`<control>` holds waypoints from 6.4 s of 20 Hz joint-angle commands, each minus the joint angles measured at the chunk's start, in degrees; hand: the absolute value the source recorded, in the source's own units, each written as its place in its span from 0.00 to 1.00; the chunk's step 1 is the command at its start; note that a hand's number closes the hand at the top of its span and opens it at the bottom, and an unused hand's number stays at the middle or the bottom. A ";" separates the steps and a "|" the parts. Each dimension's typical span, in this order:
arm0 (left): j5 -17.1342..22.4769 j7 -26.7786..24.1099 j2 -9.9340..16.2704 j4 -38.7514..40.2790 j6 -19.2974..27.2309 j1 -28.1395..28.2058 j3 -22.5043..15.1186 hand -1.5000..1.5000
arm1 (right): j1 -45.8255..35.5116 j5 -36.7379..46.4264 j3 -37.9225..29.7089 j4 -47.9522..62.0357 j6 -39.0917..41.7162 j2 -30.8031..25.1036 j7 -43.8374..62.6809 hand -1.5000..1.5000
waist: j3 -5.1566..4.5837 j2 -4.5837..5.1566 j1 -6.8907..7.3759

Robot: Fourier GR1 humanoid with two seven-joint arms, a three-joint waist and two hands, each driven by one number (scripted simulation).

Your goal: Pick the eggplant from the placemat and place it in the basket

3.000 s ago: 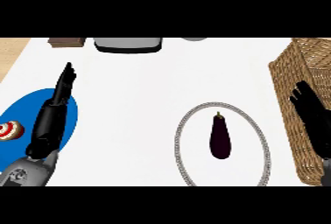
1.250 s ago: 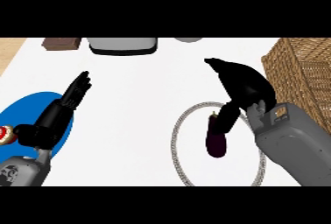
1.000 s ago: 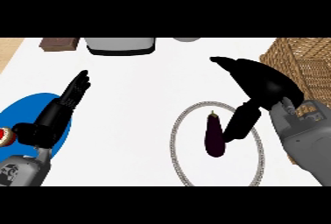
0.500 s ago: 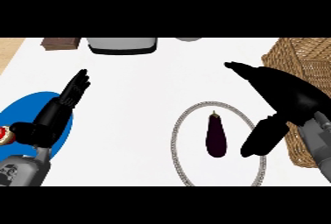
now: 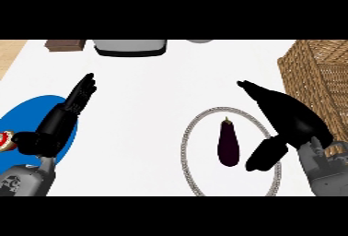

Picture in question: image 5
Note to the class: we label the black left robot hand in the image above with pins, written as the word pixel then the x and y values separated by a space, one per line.
pixel 57 126

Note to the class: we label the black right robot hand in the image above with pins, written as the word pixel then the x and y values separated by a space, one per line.
pixel 290 120

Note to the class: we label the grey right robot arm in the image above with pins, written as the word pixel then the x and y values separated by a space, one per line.
pixel 324 170

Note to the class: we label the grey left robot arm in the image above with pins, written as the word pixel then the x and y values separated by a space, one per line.
pixel 29 179

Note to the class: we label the brown wicker basket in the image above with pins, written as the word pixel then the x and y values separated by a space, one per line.
pixel 319 86

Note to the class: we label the dark purple eggplant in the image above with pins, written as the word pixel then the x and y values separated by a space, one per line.
pixel 228 143

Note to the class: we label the white oval placemat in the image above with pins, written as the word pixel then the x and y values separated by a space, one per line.
pixel 218 181

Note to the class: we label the blue round plate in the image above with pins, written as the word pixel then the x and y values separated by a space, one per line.
pixel 27 123

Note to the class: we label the red and white can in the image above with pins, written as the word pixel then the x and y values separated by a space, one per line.
pixel 5 140

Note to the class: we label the brown wooden block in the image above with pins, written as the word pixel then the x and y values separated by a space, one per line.
pixel 66 44

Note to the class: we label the grey and black appliance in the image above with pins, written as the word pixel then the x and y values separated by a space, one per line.
pixel 131 47

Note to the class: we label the grey round object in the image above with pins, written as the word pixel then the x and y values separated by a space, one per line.
pixel 200 41

